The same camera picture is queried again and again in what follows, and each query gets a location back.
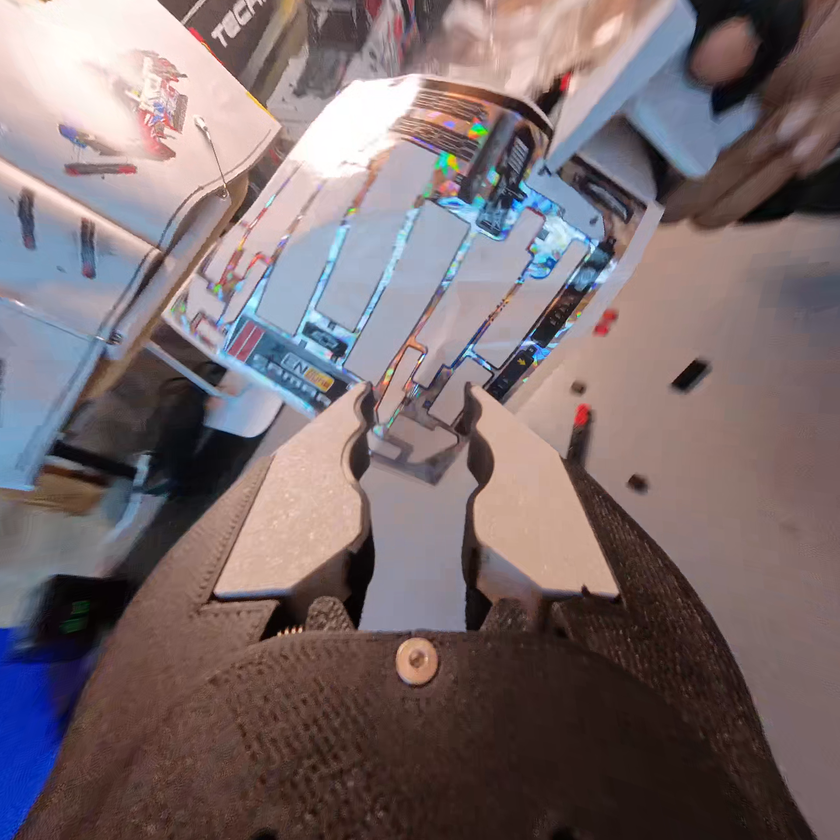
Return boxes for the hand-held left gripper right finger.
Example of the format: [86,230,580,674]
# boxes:
[462,384,622,627]

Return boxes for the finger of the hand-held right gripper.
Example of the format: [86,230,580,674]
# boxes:
[545,0,698,175]

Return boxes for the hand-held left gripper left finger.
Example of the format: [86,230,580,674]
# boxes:
[213,382,376,627]

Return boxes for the long black lego plate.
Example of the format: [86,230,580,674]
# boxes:
[566,403,595,460]

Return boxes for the black rectangular lego tile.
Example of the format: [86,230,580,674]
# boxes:
[671,359,713,393]

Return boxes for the shiny sticker sheet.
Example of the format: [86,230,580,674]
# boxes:
[163,74,665,485]

